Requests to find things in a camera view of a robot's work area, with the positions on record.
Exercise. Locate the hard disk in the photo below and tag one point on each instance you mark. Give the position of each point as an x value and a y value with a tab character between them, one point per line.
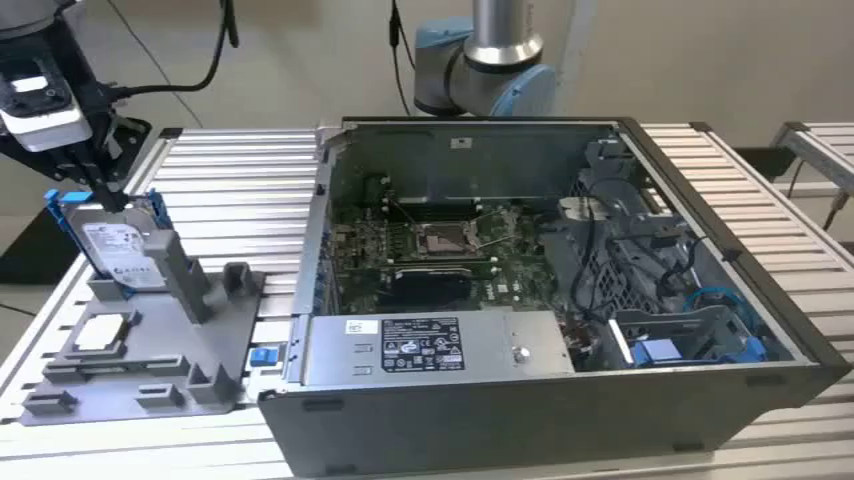
113	240

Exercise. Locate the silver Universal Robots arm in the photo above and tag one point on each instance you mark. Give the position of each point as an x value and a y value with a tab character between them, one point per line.
500	30

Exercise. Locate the silver CPU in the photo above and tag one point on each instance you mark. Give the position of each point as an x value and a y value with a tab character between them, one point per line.
100	332

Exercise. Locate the green motherboard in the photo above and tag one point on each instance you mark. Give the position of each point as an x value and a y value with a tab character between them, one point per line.
514	280

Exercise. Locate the grey metal drive cage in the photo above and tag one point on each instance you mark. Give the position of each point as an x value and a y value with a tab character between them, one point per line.
620	200

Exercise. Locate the black table corner cap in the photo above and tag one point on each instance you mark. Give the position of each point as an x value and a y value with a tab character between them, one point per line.
172	133
700	126

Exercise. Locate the grey disk bay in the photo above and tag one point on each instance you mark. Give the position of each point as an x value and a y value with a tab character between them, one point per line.
674	320

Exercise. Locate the blue disk carrier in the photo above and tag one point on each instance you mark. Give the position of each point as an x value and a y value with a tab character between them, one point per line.
656	352

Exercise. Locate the black open PC case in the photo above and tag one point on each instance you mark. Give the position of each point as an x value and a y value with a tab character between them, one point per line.
467	430

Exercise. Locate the blue case latch tab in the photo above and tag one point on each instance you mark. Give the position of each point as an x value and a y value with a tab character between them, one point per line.
261	357

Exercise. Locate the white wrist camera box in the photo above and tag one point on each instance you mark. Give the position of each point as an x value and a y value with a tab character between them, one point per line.
40	125

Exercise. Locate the silver power supply unit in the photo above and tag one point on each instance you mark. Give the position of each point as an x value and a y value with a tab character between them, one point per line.
494	345

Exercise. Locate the aluminium slat side table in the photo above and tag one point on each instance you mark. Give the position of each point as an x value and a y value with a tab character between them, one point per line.
820	145

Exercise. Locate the CPU socket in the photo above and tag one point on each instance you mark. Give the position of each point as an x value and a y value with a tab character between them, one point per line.
443	242

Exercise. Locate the black graphics card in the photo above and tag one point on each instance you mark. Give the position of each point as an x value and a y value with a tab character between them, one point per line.
430	287

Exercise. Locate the RAM slot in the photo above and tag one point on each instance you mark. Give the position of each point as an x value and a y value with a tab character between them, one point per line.
434	204

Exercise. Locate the grey plastic parts rack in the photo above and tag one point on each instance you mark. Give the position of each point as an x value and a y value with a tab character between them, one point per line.
167	360

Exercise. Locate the thin metal locking lever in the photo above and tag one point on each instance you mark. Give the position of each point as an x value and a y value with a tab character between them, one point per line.
404	212

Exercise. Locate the black floor base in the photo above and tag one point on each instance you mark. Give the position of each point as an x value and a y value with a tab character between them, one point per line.
33	260

